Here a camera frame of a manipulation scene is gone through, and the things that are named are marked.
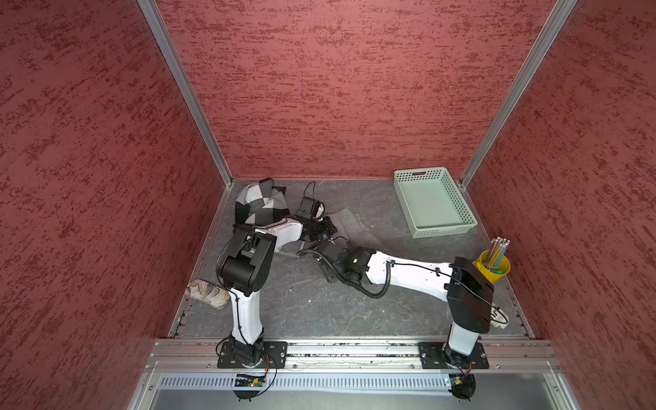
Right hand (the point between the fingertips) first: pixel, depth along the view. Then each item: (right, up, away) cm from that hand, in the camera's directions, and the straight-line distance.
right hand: (335, 267), depth 84 cm
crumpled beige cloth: (-42, -8, -2) cm, 43 cm away
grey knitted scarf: (+6, +15, +19) cm, 25 cm away
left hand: (0, +10, +13) cm, 16 cm away
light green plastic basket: (+45, +22, +30) cm, 58 cm away
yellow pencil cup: (+52, -2, -3) cm, 52 cm away
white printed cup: (+52, -15, -5) cm, 54 cm away
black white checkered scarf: (-32, +22, +22) cm, 45 cm away
